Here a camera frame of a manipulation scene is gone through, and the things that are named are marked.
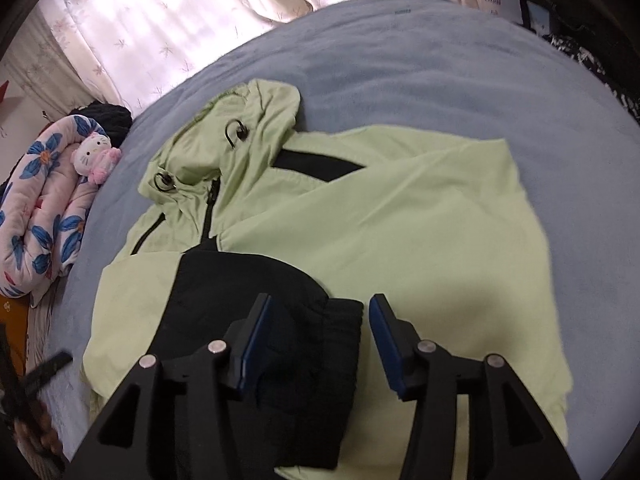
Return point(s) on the black and white patterned cloth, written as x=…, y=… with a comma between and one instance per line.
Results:
x=600, y=75

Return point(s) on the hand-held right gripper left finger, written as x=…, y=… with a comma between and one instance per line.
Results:
x=255, y=340

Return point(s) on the white cardboard box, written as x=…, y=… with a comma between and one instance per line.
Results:
x=495, y=5

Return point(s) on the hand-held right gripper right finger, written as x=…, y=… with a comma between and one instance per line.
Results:
x=387, y=345

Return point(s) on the green and black hooded jacket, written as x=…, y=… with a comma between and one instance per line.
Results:
x=400, y=210

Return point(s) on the floral quilt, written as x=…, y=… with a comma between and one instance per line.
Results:
x=45, y=200

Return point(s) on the blue-grey bed blanket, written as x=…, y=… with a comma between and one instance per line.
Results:
x=425, y=75

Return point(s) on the white leaf print curtain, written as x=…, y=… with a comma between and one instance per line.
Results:
x=150, y=20

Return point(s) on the white cat plush toy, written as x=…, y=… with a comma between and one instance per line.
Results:
x=95, y=157

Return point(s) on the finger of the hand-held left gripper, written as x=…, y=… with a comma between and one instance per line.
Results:
x=12, y=375
x=47, y=367

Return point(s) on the black knit garment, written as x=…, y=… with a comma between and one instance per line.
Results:
x=112, y=120

